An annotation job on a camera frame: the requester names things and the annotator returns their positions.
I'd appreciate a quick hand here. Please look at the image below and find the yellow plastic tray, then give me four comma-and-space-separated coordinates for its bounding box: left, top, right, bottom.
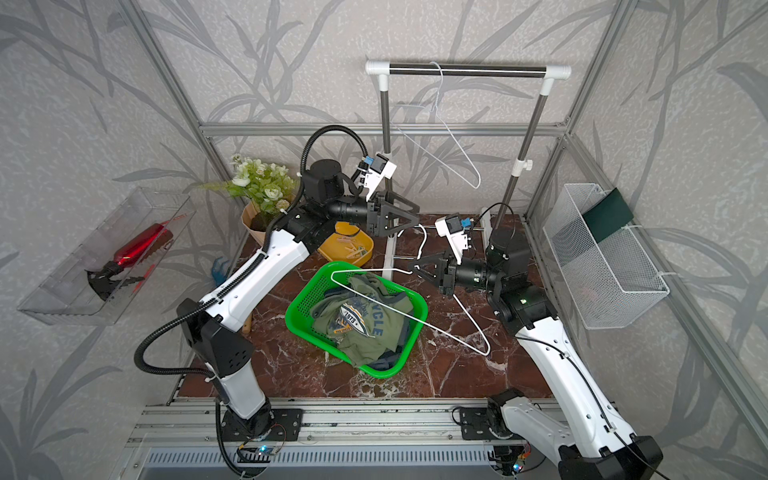
318, 221, 374, 267

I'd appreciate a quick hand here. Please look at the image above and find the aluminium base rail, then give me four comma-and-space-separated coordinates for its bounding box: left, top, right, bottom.
127, 398, 525, 447

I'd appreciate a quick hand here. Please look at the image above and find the green plastic basket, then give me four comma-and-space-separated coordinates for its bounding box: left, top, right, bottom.
285, 261, 428, 379

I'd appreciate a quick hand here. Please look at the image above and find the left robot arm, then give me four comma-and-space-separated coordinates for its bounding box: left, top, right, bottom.
134, 125, 419, 439

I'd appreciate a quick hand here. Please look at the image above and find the beige clothespin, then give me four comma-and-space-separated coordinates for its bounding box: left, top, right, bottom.
338, 237, 368, 259

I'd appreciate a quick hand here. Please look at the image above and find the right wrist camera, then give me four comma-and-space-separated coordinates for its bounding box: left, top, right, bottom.
435, 214, 473, 265

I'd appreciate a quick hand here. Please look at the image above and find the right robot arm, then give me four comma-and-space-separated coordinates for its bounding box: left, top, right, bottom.
411, 214, 663, 479

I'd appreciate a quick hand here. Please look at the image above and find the navy blue tank top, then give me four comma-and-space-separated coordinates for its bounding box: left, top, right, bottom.
367, 346, 403, 371

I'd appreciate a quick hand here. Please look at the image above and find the clear plastic wall shelf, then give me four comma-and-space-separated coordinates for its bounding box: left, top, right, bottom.
18, 187, 195, 326

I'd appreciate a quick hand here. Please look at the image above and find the metal clothes rack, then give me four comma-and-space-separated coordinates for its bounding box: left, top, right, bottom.
365, 60, 572, 280

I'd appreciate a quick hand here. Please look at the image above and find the green tank top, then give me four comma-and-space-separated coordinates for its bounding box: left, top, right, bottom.
310, 273, 413, 367

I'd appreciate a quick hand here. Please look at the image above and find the red spray bottle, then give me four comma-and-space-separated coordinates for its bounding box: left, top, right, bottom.
86, 223, 174, 301

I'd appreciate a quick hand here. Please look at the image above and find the white wire mesh basket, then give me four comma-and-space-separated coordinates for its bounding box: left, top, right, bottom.
543, 183, 670, 330

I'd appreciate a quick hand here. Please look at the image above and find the potted artificial flower plant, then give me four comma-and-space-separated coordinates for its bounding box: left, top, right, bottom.
201, 154, 299, 246

